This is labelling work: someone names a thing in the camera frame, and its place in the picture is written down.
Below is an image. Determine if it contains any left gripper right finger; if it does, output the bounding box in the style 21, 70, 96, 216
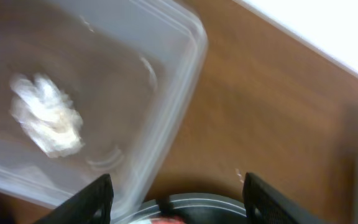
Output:
242, 172, 324, 224

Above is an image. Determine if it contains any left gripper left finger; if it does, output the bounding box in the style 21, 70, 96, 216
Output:
34, 174, 114, 224

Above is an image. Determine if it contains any round black tray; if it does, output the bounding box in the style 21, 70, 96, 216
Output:
112, 193, 249, 224

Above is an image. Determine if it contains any white tissue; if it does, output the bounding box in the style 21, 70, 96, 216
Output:
10, 73, 84, 158

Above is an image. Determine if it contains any red snack wrapper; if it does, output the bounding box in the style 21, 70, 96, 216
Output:
139, 217, 186, 224

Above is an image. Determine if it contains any clear plastic bin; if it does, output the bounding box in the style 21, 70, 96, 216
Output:
0, 1, 208, 221

